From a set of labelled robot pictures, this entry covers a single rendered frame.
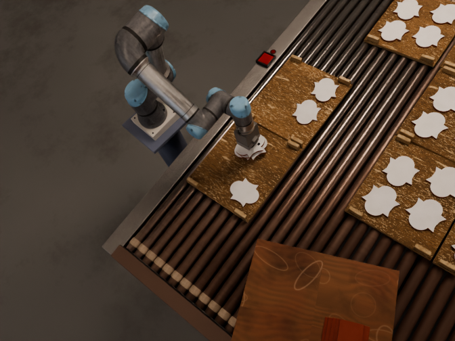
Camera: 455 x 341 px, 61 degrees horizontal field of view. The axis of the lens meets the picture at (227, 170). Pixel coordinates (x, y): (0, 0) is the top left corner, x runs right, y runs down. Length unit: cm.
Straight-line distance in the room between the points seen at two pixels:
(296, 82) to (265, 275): 96
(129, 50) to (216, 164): 63
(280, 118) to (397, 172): 56
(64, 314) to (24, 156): 139
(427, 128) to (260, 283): 96
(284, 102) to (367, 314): 99
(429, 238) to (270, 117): 83
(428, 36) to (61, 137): 274
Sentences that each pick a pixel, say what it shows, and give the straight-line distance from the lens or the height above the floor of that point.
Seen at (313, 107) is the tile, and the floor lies 95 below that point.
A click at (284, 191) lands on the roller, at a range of 168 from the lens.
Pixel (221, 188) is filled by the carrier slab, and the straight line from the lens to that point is 171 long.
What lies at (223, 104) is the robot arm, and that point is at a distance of 152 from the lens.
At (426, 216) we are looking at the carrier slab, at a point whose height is 95.
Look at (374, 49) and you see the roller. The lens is 212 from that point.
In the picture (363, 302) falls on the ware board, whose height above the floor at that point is 104.
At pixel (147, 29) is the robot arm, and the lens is 152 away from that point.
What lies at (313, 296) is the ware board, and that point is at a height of 104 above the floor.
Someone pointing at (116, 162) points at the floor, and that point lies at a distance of 314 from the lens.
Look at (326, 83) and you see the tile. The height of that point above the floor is 95.
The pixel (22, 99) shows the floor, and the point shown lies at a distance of 403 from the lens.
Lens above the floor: 246
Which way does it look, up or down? 61 degrees down
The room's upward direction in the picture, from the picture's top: 22 degrees counter-clockwise
